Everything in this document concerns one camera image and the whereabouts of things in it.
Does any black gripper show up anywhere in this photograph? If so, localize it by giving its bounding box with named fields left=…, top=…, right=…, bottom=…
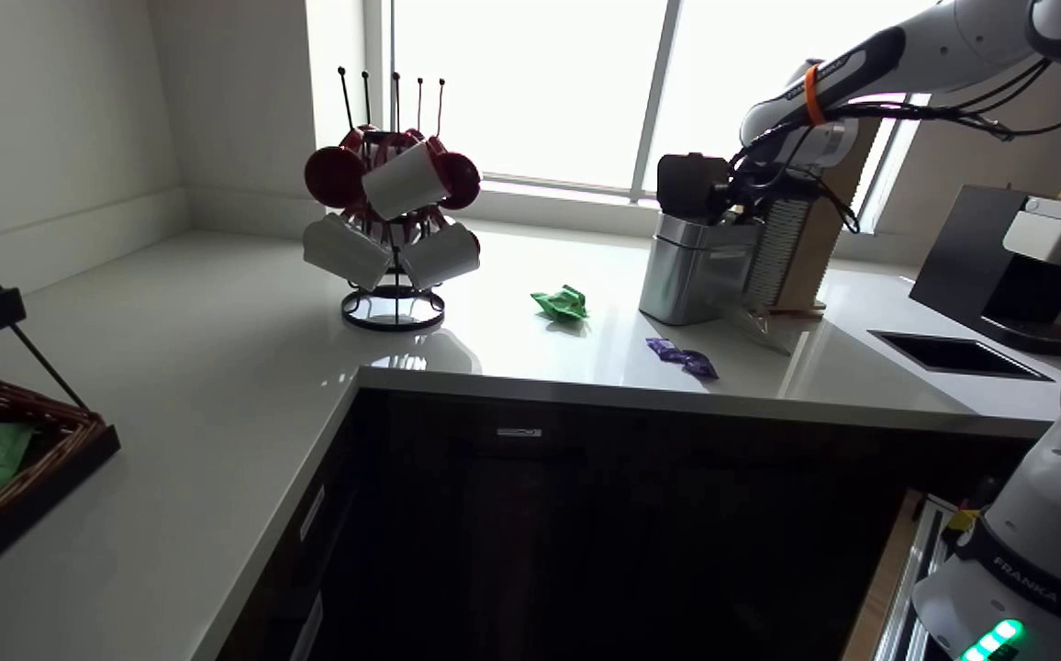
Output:
left=708, top=150, right=810, bottom=225

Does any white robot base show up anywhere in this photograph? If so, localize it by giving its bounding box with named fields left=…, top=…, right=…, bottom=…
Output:
left=909, top=414, right=1061, bottom=661

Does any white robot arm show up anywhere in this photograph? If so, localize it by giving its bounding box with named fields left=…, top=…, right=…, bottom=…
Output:
left=708, top=0, right=1061, bottom=219

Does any silver trash bin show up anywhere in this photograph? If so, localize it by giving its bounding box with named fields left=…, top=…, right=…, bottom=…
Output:
left=637, top=216, right=756, bottom=327

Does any purple crumpled wrapper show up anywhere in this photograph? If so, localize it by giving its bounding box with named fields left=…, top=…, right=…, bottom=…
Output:
left=645, top=336, right=718, bottom=383

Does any green crumpled wrapper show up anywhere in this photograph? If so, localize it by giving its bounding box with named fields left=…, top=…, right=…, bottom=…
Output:
left=535, top=282, right=587, bottom=321

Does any black coffee machine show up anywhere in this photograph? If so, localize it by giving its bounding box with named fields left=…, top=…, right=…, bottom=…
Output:
left=909, top=188, right=1061, bottom=354

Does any red mug right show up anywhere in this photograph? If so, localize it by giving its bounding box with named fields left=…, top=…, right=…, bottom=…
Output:
left=435, top=150, right=481, bottom=210

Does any red mug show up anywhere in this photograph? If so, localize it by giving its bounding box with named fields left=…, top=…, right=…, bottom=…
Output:
left=435, top=150, right=481, bottom=210
left=303, top=145, right=362, bottom=205

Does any white mug lower right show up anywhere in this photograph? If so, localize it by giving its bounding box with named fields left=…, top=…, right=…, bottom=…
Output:
left=399, top=225, right=481, bottom=285

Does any white mug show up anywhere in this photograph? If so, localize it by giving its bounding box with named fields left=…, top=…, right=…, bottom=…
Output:
left=399, top=225, right=481, bottom=285
left=362, top=143, right=448, bottom=219
left=300, top=216, right=388, bottom=285

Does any white mug upper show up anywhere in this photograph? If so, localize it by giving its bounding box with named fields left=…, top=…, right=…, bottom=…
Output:
left=362, top=143, right=448, bottom=219

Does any black mug tree rack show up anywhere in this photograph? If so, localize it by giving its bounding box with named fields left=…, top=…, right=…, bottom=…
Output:
left=335, top=62, right=453, bottom=332

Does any red mug left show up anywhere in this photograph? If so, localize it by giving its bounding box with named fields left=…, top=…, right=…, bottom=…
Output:
left=303, top=145, right=362, bottom=205

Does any white mug lower left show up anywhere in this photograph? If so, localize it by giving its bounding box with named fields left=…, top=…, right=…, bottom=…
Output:
left=300, top=216, right=388, bottom=285

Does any dark wooden cabinet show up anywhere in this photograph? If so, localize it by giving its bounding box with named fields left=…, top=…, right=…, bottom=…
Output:
left=216, top=390, right=1035, bottom=661

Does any wicker basket tray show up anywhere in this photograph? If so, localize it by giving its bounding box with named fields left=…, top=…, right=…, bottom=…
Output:
left=0, top=354, right=126, bottom=604

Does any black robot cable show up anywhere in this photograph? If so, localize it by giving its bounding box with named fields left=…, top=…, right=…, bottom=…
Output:
left=845, top=58, right=1061, bottom=143

